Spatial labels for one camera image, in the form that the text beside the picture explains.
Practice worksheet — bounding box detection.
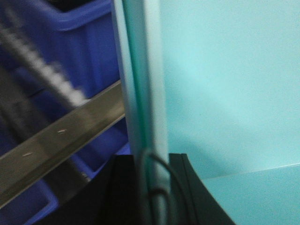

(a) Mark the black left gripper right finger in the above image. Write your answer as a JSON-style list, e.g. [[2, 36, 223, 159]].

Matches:
[[169, 153, 235, 225]]

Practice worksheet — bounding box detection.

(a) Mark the light blue plastic bin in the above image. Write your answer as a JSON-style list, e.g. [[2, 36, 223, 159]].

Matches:
[[112, 0, 300, 225]]

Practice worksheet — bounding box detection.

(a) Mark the stainless steel shelf front rail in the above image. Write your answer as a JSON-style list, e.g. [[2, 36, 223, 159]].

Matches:
[[0, 81, 125, 207]]

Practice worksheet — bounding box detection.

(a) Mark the blue bin lower right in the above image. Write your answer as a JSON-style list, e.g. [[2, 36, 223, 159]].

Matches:
[[0, 119, 128, 225]]

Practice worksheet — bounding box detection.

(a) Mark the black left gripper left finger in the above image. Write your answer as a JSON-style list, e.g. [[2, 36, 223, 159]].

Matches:
[[52, 155, 140, 225]]

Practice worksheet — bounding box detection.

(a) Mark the black cable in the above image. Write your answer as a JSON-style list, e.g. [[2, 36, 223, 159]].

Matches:
[[140, 149, 180, 225]]

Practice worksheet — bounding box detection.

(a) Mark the blue bin upper right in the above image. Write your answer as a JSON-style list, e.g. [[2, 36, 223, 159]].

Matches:
[[0, 0, 121, 111]]

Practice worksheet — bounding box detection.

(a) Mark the white roller track right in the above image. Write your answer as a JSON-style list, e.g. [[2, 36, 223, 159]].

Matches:
[[0, 23, 89, 109]]

